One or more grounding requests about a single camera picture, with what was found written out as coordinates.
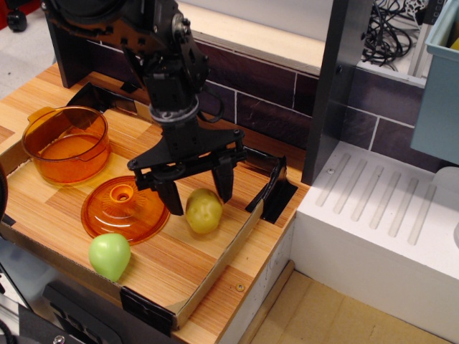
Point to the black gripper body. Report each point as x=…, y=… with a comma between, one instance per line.
x=186, y=150

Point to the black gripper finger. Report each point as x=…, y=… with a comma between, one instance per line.
x=169, y=194
x=223, y=179

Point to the yellow toy potato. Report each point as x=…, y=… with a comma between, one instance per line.
x=203, y=211

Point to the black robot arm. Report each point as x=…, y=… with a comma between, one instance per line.
x=157, y=41

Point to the cardboard fence with black tape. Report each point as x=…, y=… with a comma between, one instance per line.
x=192, y=275

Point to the orange transparent pot lid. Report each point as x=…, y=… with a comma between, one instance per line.
x=117, y=206

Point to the orange transparent pot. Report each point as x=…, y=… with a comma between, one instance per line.
x=67, y=144

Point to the green toy pear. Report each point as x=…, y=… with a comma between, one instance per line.
x=109, y=255

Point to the brass screw in counter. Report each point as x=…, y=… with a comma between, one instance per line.
x=240, y=287

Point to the white sink drainboard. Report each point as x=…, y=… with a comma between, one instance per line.
x=384, y=233

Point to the light blue plastic bin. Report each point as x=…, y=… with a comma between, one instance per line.
x=436, y=129

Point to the dark grey left post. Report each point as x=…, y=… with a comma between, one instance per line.
x=71, y=53

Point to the dark grey post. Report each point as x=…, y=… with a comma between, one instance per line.
x=343, y=49
x=71, y=53

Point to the dark grey right post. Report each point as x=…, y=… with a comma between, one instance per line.
x=343, y=49

